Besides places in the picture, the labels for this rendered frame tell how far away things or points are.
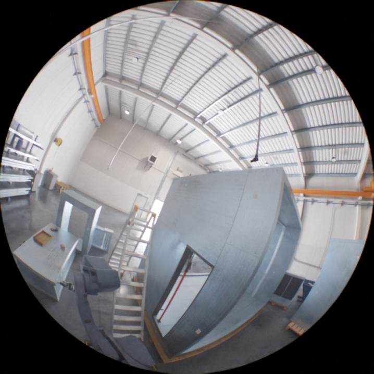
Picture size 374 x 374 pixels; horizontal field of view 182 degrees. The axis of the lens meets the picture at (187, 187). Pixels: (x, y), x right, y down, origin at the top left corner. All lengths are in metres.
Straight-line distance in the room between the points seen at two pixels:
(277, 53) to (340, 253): 6.58
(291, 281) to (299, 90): 7.45
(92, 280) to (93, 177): 10.64
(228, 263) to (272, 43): 6.08
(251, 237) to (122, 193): 10.61
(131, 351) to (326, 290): 4.50
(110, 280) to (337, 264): 4.93
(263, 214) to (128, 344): 1.95
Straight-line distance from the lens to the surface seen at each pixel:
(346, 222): 10.04
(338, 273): 4.64
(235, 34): 5.57
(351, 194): 10.18
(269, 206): 1.07
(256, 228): 1.06
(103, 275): 1.27
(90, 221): 3.51
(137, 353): 1.75
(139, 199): 11.07
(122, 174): 11.04
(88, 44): 6.84
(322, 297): 4.79
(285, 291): 5.76
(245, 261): 1.08
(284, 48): 5.81
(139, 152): 11.40
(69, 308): 2.91
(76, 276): 1.32
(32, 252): 2.88
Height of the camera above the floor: 2.57
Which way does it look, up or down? 10 degrees up
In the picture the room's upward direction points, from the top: 22 degrees clockwise
